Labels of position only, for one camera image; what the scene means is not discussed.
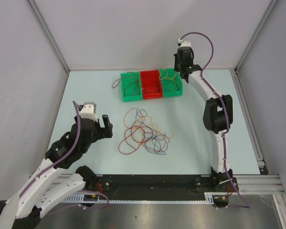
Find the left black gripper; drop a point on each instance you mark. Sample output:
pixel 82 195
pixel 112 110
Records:
pixel 107 131

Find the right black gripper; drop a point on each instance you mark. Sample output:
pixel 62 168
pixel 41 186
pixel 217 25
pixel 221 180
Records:
pixel 176 58

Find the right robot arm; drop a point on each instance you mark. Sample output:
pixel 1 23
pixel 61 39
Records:
pixel 217 116

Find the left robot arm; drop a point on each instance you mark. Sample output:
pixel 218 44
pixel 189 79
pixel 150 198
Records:
pixel 26 208

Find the right green bin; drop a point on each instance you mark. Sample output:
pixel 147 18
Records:
pixel 171 82

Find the green bin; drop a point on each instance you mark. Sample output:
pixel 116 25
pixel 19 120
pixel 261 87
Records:
pixel 171 82
pixel 131 86

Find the red bin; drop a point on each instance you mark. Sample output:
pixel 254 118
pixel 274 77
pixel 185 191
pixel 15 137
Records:
pixel 151 84

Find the left green bin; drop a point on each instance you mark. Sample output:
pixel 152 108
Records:
pixel 131 86

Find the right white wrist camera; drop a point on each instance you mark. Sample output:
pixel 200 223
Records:
pixel 183 43

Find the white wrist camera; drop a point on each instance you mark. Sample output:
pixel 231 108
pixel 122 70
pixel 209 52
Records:
pixel 88 111
pixel 183 43

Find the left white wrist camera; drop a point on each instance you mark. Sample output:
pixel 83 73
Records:
pixel 88 111

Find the grey slotted cable duct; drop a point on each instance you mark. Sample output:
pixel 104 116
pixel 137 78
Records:
pixel 79 199

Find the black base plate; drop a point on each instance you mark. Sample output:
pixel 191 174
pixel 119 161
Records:
pixel 158 187

